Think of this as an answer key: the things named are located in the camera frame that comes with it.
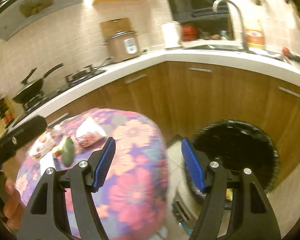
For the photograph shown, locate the green vegetable leaf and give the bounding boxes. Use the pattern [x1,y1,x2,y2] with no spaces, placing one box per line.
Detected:
[61,137,76,167]

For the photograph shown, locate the black lined trash bin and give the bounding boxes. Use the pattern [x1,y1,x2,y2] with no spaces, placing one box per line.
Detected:
[181,120,279,205]

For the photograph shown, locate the white kitchen countertop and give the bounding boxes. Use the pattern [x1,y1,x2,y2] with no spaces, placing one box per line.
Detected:
[7,47,300,133]

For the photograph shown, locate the person left hand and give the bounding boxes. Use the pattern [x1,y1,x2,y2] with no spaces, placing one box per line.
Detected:
[3,179,25,231]

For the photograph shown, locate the sauce bottles group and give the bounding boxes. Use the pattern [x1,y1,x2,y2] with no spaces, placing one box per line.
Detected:
[0,98,14,128]

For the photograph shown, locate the red white paper cup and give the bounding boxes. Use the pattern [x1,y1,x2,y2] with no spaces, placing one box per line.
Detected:
[75,117,106,148]

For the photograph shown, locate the floral tablecloth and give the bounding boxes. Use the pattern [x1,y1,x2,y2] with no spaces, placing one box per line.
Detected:
[15,108,168,239]

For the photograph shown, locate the black wok pan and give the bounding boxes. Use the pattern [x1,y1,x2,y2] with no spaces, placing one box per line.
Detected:
[12,63,64,105]

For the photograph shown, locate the wooden cabinet doors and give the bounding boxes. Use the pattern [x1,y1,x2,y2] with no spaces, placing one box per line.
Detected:
[45,61,300,193]

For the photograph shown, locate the black gas stove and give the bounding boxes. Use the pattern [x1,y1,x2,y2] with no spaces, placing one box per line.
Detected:
[23,64,106,113]

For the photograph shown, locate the chrome sink faucet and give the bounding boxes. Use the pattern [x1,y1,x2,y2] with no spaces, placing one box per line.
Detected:
[212,0,249,52]

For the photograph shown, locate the brown rice cooker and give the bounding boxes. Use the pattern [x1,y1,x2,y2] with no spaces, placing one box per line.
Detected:
[104,31,141,63]

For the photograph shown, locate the range hood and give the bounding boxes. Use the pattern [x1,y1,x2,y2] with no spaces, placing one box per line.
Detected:
[0,0,83,41]

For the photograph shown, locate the red container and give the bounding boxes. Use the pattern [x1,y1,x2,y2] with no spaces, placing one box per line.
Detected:
[181,25,199,42]

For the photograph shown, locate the orange labelled seasoning bottle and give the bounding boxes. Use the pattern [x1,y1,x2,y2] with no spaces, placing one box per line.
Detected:
[245,20,266,49]

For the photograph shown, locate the wooden cutting board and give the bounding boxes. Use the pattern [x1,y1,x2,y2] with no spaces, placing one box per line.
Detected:
[99,18,132,40]

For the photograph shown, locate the white electric kettle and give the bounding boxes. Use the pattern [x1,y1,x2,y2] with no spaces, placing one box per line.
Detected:
[162,21,182,50]

